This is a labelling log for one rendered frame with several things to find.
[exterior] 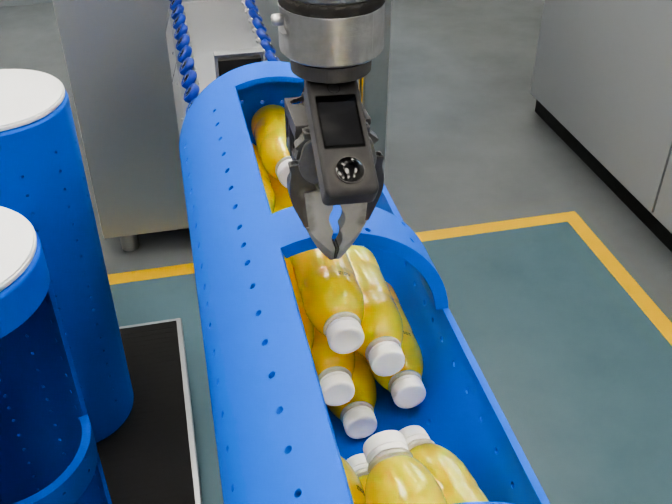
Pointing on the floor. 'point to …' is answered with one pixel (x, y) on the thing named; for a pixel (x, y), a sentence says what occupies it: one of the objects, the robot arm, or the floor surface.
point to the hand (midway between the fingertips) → (336, 252)
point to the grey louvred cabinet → (613, 96)
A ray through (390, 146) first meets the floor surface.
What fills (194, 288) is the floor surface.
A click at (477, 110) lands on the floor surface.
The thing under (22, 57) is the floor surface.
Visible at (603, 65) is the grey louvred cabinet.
